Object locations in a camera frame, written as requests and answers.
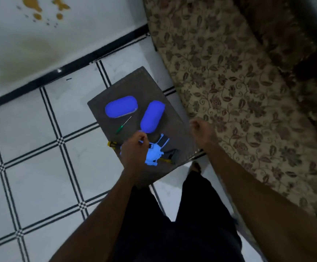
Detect person's right hand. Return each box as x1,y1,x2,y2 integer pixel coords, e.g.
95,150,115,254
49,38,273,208
189,118,220,152

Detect person's left hand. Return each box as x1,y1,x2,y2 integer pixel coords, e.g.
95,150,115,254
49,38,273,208
119,130,150,175

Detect person's right forearm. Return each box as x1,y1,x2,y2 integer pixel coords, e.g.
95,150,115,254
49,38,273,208
206,146,317,262

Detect person's left forearm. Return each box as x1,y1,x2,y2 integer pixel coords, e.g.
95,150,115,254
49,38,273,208
49,169,145,262

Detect light blue inner part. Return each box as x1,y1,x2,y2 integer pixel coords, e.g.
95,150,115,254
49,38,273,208
119,134,170,167

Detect blue oval shell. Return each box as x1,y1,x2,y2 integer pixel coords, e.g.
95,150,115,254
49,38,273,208
105,96,139,119
140,100,166,134

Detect black yellow hand tool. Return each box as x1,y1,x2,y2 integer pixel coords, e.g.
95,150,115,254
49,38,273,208
158,149,180,166

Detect person's foot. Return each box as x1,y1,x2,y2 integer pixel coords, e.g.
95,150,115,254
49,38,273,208
188,161,202,174

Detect grey square mat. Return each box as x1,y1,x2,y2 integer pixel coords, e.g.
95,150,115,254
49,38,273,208
87,66,200,189

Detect floral patterned sofa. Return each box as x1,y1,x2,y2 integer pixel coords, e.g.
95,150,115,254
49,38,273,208
142,0,317,251

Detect person's black trousers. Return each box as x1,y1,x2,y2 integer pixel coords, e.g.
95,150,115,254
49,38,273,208
111,171,246,262

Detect green-handled screwdriver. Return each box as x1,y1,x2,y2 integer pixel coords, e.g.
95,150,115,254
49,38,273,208
116,116,132,135

